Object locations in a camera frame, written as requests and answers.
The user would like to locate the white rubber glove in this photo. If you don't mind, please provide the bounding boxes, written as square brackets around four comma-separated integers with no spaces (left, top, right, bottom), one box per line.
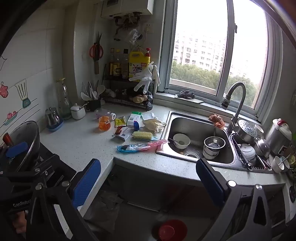
[129,61,155,92]

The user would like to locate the orange rag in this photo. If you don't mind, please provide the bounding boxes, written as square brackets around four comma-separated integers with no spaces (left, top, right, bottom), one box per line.
[208,114,225,129]

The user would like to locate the blue dish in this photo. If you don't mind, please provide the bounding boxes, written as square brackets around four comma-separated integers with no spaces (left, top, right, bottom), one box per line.
[46,118,64,132]

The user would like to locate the steel pot lid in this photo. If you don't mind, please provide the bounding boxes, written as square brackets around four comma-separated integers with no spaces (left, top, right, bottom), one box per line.
[254,138,270,158]

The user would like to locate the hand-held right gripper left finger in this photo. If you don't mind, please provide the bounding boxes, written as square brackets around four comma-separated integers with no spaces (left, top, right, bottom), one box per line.
[25,158,102,241]

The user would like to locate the fruit bowl wall sticker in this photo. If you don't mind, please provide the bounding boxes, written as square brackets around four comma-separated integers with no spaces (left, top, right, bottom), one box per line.
[3,111,18,126]

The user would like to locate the steel perforated pot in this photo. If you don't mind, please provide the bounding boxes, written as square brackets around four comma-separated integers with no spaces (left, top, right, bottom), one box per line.
[236,119,258,143]

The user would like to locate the yellow scrub brush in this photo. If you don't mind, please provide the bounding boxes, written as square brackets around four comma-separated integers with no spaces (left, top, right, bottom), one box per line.
[132,131,159,141]

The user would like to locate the white sugar pot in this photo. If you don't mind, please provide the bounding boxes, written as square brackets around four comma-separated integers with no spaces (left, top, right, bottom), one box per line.
[70,103,87,120]

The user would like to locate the cream hanging rubber glove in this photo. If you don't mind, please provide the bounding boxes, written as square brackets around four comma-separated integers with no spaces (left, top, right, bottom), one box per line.
[151,65,161,86]

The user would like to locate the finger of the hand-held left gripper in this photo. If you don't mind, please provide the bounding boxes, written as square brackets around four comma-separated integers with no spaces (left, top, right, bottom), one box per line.
[0,141,29,173]
[30,160,77,188]

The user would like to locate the pink plastic wrapper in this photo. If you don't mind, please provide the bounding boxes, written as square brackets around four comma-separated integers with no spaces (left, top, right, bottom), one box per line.
[144,139,170,153]

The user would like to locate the stacked white bowls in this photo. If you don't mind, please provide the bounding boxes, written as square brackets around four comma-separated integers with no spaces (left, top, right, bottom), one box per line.
[203,147,223,160]

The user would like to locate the person's left hand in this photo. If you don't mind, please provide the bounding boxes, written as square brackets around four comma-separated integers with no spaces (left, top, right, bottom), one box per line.
[13,210,28,234]

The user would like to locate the stainless steel cup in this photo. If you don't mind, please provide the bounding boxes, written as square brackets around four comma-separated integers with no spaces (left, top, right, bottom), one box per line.
[203,136,226,151]

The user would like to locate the orange plastic cup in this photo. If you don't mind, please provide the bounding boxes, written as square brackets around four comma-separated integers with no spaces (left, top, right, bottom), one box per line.
[98,116,111,132]

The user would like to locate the white cup with spoon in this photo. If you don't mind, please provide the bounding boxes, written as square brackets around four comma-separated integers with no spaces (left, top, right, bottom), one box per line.
[272,156,290,174]

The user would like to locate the white ceramic bowl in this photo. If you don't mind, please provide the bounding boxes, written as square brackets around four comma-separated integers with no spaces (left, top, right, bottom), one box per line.
[173,133,191,149]

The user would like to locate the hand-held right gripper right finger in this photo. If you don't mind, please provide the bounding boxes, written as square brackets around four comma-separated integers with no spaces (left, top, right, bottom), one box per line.
[196,158,273,241]

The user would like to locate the blender wall sticker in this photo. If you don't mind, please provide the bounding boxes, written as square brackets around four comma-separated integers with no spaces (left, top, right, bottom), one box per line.
[14,79,31,108]

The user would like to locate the clear hanging plastic bag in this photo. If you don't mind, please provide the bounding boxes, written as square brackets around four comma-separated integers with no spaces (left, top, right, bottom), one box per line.
[126,28,142,45]

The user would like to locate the dark steel wool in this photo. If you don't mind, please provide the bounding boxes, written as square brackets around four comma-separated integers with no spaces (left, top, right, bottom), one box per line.
[177,90,195,100]

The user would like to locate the grey kitchen faucet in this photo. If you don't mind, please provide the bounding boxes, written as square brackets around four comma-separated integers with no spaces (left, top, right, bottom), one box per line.
[221,82,247,135]

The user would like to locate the white wall water heater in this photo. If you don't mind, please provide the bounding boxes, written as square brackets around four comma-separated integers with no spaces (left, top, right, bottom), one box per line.
[101,0,154,19]

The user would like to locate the silver rice cooker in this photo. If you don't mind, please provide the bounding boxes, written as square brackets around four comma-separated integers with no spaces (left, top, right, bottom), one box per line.
[265,118,292,156]

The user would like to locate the white and green box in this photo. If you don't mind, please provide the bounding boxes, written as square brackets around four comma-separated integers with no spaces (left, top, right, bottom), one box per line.
[127,112,142,127]

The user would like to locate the sliding window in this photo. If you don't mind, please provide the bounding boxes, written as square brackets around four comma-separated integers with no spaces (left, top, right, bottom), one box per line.
[159,0,281,121]

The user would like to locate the white pouch with pink print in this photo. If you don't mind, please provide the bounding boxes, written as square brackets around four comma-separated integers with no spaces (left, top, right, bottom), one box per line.
[117,127,132,142]

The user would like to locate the yellow detergent jug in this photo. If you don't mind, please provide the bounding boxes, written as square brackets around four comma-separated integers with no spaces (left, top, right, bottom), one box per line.
[129,45,151,78]

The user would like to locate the white lidded bowl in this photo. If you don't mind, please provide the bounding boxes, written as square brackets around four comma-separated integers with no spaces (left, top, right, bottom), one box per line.
[239,144,256,160]

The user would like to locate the black wire rack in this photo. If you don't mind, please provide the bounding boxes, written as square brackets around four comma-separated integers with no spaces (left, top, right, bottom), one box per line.
[102,64,155,110]

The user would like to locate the yellow label sauce bottle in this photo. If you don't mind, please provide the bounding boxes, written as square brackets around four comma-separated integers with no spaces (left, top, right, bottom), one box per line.
[114,49,122,77]

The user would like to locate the grey plastic bag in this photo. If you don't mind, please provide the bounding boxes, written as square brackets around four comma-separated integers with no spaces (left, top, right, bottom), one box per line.
[83,190,124,227]

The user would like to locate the glass carafe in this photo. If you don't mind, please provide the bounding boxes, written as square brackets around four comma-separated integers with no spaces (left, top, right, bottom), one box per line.
[56,78,72,120]

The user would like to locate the red handled scissors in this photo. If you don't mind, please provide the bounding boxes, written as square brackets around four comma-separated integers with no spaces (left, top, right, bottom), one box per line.
[89,32,104,59]

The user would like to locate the small steel teapot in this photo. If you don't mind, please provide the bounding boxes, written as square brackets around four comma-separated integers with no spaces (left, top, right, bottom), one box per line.
[45,107,60,127]

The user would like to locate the clear plastic container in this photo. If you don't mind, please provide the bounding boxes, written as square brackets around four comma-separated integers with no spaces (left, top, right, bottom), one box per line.
[95,108,111,118]

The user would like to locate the stainless steel sink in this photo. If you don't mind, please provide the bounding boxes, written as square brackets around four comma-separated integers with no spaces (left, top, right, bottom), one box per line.
[156,111,273,174]

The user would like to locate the yellow snack packet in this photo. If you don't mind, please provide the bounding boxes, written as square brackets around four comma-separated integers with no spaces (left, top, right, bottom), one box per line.
[114,116,127,127]

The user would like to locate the cream crumpled rubber glove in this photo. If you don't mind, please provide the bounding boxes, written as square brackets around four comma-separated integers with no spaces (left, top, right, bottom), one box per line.
[142,119,167,133]

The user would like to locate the dark sauce bottle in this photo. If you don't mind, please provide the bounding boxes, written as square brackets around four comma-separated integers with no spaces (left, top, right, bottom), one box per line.
[109,48,115,76]

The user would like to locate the metal dish rack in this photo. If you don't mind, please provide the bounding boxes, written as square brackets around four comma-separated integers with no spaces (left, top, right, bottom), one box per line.
[230,133,273,172]

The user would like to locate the bunch of chopsticks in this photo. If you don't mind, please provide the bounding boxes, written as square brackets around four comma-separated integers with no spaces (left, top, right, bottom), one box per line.
[83,81,99,100]

